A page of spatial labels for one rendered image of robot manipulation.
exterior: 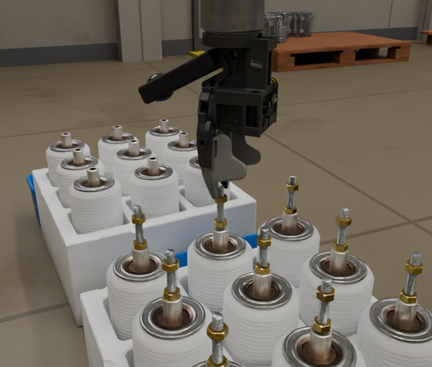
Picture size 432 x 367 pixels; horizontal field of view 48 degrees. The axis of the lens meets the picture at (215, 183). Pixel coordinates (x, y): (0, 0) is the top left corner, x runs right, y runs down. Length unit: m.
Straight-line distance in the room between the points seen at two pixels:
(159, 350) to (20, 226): 0.88
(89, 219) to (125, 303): 0.30
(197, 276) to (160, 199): 0.28
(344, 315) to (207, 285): 0.19
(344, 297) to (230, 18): 0.37
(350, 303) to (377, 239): 0.64
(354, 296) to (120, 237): 0.44
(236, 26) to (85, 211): 0.48
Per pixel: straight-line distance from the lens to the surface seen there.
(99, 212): 0.91
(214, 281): 0.69
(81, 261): 0.91
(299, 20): 3.99
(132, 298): 0.65
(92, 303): 0.74
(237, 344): 0.63
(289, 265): 0.74
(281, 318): 0.60
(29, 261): 1.22
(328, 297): 0.49
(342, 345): 0.56
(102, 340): 0.67
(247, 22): 0.57
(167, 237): 0.95
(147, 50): 3.74
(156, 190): 0.93
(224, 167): 0.62
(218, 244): 0.70
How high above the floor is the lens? 0.62
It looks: 24 degrees down
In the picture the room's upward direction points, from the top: straight up
